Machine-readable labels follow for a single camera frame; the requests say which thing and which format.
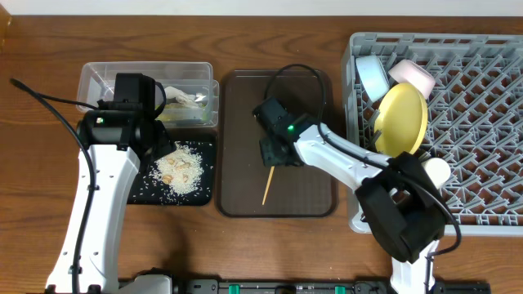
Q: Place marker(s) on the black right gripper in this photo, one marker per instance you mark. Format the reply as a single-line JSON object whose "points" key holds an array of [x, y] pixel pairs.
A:
{"points": [[274, 154]]}

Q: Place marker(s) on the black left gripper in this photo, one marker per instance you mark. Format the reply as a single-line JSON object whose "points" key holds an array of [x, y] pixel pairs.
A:
{"points": [[162, 144]]}

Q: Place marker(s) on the wooden chopstick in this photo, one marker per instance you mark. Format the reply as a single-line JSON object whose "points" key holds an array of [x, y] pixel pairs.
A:
{"points": [[268, 183]]}

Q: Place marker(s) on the green snack wrapper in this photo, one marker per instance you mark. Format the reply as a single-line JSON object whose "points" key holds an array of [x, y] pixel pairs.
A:
{"points": [[175, 113]]}

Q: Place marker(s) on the rice and nut leftovers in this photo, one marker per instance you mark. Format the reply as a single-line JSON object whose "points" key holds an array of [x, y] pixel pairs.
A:
{"points": [[180, 171]]}

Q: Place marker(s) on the white tissue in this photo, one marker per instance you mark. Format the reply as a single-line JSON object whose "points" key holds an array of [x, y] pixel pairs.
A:
{"points": [[180, 99]]}

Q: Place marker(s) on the light blue bowl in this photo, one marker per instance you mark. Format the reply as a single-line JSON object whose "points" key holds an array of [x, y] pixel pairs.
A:
{"points": [[372, 76]]}

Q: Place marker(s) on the yellow plate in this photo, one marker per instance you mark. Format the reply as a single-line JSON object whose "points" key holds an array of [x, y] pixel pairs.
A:
{"points": [[402, 121]]}

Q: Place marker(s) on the white bowl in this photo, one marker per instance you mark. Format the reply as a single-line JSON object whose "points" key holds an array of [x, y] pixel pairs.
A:
{"points": [[409, 72]]}

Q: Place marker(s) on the white cup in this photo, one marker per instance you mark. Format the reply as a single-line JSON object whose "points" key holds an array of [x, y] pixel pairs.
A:
{"points": [[438, 171]]}

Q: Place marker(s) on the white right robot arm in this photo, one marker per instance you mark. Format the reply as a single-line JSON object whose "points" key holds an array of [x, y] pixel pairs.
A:
{"points": [[399, 196]]}

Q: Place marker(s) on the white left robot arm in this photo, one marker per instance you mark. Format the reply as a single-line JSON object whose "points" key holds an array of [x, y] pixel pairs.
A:
{"points": [[115, 147]]}

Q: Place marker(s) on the black waste tray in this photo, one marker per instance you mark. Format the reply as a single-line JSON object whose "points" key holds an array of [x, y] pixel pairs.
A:
{"points": [[204, 196]]}

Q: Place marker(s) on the clear plastic waste bin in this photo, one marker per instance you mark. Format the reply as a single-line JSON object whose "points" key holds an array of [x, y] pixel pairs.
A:
{"points": [[97, 82]]}

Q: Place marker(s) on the grey dishwasher rack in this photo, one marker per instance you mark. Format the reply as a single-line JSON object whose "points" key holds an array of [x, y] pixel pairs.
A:
{"points": [[474, 118]]}

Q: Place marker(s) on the dark brown serving tray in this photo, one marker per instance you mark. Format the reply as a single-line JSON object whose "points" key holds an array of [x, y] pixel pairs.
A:
{"points": [[294, 191]]}

